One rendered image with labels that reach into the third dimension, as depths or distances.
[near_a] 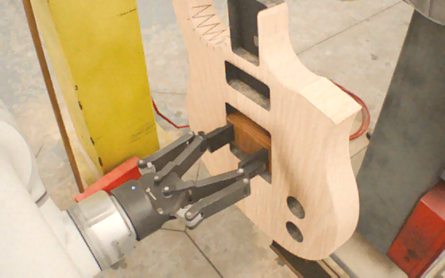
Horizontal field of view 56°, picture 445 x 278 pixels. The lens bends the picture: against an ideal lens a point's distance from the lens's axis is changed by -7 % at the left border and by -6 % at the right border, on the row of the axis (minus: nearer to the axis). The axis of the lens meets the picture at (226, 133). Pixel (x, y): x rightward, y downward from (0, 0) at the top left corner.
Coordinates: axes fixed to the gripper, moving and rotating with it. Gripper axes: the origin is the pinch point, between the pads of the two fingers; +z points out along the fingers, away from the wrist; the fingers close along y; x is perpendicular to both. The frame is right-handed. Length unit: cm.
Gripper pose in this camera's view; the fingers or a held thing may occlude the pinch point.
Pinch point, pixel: (245, 144)
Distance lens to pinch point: 64.3
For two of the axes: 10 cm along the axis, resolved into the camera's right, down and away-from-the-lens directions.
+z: 7.9, -4.5, 4.1
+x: -0.9, -7.5, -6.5
